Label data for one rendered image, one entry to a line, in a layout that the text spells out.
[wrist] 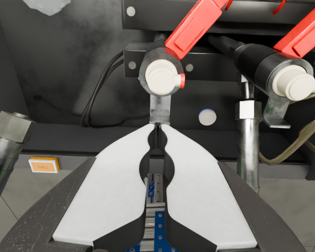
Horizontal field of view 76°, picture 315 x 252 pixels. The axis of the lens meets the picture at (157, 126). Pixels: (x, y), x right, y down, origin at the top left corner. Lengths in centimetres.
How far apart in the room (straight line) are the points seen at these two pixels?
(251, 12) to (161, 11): 10
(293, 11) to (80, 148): 41
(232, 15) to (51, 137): 42
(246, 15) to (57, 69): 37
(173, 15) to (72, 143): 32
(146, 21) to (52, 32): 25
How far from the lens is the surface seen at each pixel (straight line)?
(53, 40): 48
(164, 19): 28
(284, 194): 219
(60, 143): 48
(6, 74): 52
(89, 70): 47
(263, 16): 29
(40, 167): 46
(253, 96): 20
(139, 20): 28
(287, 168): 49
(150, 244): 82
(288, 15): 30
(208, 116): 48
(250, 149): 19
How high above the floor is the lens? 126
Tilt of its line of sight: 60 degrees down
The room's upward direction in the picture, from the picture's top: 178 degrees counter-clockwise
